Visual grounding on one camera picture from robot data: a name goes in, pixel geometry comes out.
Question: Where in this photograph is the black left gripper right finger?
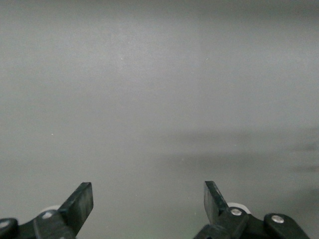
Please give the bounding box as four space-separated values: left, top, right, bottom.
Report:
194 180 269 239

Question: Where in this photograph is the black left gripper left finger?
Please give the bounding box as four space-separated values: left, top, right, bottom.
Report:
33 182 94 239

